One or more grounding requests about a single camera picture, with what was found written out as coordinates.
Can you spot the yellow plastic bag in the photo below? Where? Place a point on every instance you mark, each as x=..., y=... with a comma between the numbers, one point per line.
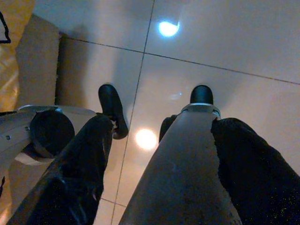
x=9, y=77

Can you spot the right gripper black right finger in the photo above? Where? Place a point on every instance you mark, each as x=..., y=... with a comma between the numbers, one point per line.
x=255, y=175

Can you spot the robot black foot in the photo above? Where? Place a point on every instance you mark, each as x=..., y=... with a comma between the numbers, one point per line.
x=111, y=103
x=201, y=93

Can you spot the robot black left foot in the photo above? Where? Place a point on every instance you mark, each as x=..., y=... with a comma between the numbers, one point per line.
x=111, y=103

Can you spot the robot grey right leg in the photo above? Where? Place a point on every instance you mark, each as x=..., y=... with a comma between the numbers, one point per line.
x=182, y=164

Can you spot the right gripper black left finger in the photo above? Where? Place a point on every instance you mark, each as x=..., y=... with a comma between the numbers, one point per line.
x=77, y=164

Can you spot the robot black right foot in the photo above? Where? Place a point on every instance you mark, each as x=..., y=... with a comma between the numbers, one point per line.
x=201, y=93

